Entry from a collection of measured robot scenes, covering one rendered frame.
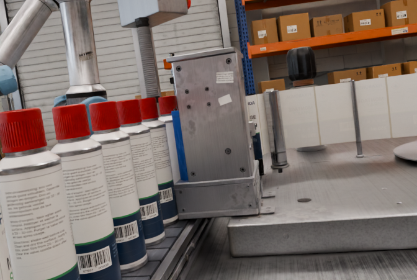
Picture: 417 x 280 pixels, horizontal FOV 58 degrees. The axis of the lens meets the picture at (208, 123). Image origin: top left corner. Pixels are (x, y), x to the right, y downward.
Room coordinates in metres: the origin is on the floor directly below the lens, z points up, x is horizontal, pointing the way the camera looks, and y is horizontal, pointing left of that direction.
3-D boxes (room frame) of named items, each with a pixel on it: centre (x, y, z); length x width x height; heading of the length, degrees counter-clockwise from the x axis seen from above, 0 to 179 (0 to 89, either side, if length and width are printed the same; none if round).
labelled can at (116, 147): (0.46, 0.12, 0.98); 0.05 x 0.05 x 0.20
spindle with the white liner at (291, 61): (1.11, -0.29, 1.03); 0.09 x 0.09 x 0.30
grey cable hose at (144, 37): (0.94, 0.13, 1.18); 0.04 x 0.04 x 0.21
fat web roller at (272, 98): (0.91, -0.16, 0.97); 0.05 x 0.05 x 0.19
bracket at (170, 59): (0.65, -0.01, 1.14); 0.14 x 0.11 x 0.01; 169
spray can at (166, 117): (0.72, 0.07, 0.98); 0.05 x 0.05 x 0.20
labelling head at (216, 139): (0.65, -0.01, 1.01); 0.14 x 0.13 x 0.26; 169
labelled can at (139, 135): (0.53, 0.11, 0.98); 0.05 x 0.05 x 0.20
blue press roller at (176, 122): (0.63, 0.04, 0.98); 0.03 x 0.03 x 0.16
